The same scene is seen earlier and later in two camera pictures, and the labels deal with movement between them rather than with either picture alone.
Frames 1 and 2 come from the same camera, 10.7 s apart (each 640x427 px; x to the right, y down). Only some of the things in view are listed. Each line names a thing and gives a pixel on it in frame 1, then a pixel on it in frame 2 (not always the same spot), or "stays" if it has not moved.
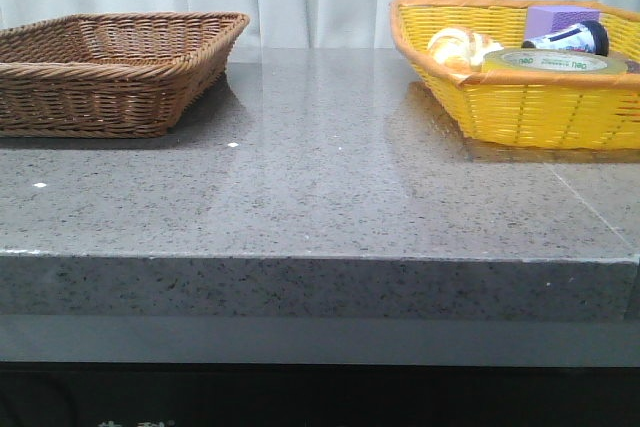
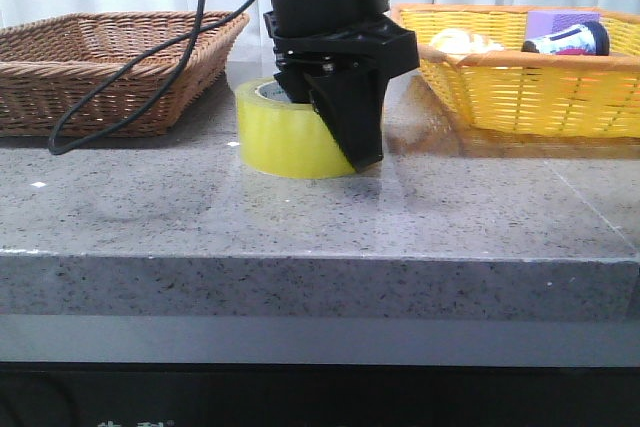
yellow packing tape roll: (554, 61) → (285, 139)
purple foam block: (544, 21) stays
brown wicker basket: (119, 75) stays
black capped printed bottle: (587, 36) stays
